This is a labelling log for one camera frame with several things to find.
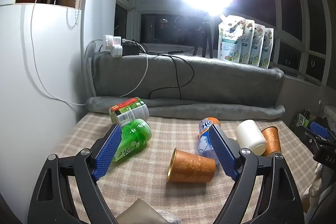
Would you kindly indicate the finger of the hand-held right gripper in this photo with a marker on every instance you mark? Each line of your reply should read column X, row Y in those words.
column 319, row 130
column 307, row 136

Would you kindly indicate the window frame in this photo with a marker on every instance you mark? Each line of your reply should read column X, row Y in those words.
column 134, row 7

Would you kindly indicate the black tripod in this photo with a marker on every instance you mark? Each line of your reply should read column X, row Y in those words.
column 206, row 40

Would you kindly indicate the white refill pouch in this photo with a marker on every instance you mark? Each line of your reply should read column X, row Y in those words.
column 268, row 50
column 248, row 45
column 229, row 40
column 258, row 48

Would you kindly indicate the plaid table cloth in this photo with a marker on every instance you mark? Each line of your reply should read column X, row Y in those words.
column 160, row 138

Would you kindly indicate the black power adapter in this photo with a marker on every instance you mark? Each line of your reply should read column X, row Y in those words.
column 130, row 48

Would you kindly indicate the white plug adapter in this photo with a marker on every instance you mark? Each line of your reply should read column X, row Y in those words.
column 111, row 40
column 116, row 51

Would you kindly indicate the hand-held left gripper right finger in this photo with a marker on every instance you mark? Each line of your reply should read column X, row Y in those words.
column 223, row 155

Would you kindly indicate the grey blanket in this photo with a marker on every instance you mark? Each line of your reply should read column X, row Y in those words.
column 223, row 82

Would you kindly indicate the orange patterned cup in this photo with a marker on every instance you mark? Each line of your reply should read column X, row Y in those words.
column 272, row 139
column 193, row 166

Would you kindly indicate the green plastic bottle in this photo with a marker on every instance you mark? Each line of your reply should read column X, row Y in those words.
column 134, row 140

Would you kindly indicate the blue bottle with orange cap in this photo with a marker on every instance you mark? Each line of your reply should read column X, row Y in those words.
column 206, row 138

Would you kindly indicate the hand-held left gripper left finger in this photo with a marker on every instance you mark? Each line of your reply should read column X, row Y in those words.
column 107, row 153

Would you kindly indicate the green carton box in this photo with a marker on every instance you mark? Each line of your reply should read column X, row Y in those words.
column 304, row 119

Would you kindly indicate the brown plastic sheet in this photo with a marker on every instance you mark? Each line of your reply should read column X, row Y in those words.
column 139, row 213

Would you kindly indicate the white crumpled bag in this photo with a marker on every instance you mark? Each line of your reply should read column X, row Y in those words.
column 315, row 187

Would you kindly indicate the white cabinet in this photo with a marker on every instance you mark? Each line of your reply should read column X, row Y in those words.
column 39, row 61

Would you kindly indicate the white cup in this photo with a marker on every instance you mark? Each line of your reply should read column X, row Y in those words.
column 250, row 137

